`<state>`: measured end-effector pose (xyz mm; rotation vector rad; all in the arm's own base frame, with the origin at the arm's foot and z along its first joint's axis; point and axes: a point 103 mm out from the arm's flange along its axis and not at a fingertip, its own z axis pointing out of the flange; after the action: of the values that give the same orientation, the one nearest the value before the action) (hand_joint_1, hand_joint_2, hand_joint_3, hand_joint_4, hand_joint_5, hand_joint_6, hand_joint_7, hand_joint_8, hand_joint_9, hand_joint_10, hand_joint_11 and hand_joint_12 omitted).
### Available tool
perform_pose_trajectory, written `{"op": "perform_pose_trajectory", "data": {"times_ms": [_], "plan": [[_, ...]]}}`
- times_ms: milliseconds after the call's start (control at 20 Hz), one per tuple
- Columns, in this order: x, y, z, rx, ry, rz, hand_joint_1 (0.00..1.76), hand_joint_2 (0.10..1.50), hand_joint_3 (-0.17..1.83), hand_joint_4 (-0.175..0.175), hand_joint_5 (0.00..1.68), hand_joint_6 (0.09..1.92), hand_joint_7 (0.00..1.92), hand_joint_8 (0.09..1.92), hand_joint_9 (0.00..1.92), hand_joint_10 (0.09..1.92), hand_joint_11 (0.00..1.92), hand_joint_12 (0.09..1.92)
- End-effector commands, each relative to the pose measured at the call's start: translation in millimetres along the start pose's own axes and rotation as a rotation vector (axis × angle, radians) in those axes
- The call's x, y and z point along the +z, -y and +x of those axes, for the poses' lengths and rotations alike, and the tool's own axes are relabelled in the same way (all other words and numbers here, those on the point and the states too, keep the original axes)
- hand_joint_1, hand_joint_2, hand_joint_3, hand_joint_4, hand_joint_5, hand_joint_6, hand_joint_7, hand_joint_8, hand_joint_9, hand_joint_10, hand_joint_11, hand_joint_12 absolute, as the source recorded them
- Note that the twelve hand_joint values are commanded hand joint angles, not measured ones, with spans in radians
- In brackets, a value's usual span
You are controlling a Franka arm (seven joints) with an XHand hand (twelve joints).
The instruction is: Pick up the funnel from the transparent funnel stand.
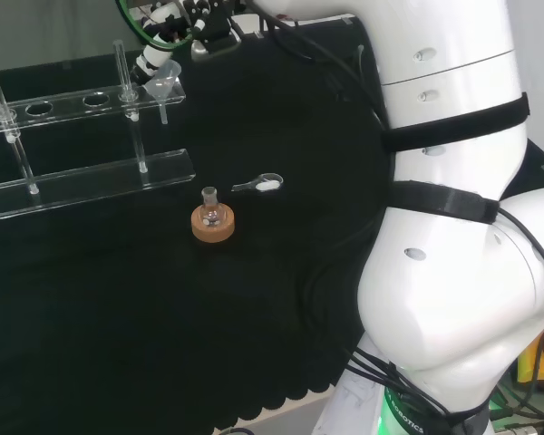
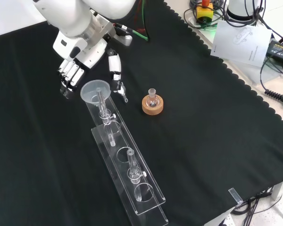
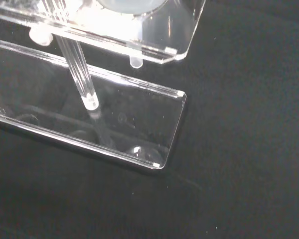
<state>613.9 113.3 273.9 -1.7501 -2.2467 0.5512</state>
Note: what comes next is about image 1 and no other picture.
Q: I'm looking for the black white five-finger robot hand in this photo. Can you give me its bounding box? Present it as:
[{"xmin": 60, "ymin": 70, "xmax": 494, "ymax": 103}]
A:
[{"xmin": 129, "ymin": 0, "xmax": 245, "ymax": 86}]

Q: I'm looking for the clear plastic funnel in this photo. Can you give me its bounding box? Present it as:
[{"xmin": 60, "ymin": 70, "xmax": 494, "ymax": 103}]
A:
[{"xmin": 143, "ymin": 60, "xmax": 183, "ymax": 126}]

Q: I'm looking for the clear acrylic funnel stand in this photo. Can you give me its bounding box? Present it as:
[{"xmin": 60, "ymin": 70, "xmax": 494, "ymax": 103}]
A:
[{"xmin": 0, "ymin": 39, "xmax": 198, "ymax": 224}]

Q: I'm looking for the glass weighing funnel with powder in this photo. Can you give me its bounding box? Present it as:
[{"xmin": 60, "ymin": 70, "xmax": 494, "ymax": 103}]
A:
[{"xmin": 230, "ymin": 171, "xmax": 285, "ymax": 194}]

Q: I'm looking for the small round-bottom glass flask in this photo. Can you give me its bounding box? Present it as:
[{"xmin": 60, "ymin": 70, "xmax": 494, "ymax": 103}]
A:
[{"xmin": 199, "ymin": 186, "xmax": 224, "ymax": 228}]

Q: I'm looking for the black bench cloth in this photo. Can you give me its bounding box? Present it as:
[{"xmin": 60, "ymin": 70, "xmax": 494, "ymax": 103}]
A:
[{"xmin": 0, "ymin": 16, "xmax": 544, "ymax": 434}]

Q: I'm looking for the yellow stop button box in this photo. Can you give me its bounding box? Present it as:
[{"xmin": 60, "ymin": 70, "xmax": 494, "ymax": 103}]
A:
[{"xmin": 516, "ymin": 323, "xmax": 544, "ymax": 387}]

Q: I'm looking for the green cable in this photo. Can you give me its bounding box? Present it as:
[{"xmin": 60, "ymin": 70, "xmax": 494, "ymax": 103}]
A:
[{"xmin": 114, "ymin": 0, "xmax": 197, "ymax": 47}]

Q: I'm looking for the brown cork ring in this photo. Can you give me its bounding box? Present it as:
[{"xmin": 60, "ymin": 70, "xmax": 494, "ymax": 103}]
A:
[{"xmin": 189, "ymin": 204, "xmax": 236, "ymax": 244}]

